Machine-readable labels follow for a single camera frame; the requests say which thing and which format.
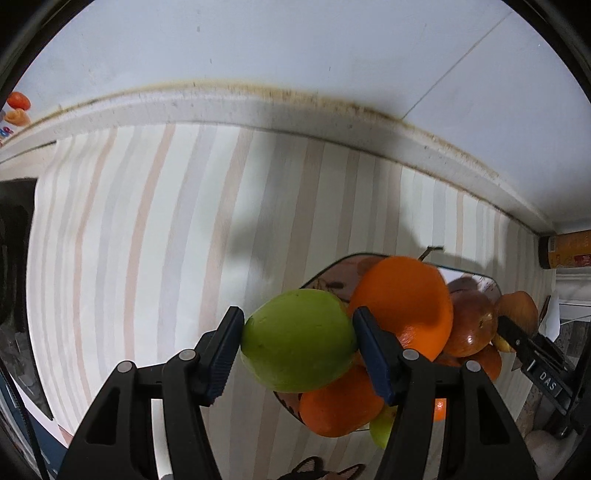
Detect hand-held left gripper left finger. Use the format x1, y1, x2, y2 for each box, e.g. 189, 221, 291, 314
58, 305, 245, 480

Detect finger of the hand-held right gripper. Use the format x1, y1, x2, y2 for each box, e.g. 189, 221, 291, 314
497, 315, 536, 354

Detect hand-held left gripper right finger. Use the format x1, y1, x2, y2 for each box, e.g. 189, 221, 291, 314
352, 307, 541, 480

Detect red apple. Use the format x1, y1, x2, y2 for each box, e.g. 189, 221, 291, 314
443, 290, 499, 358
494, 291, 540, 337

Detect small orange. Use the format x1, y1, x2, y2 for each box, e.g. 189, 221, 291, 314
434, 344, 503, 381

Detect medium orange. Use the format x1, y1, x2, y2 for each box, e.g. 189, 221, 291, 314
299, 364, 385, 438

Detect large orange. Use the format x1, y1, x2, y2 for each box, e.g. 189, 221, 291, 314
347, 256, 454, 363

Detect green apple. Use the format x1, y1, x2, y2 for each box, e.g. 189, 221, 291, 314
240, 288, 358, 394
369, 405, 398, 449

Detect oval patterned ceramic plate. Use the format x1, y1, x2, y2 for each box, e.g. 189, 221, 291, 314
272, 253, 504, 430

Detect white folded cloth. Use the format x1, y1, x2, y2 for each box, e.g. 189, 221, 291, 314
540, 270, 591, 342

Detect orange canister black lid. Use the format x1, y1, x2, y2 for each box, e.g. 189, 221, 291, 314
538, 230, 591, 270

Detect striped tablecloth with cat print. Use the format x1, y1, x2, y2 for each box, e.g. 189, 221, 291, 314
25, 122, 555, 480

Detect red and orange toys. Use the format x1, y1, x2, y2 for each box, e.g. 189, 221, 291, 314
0, 91, 32, 146

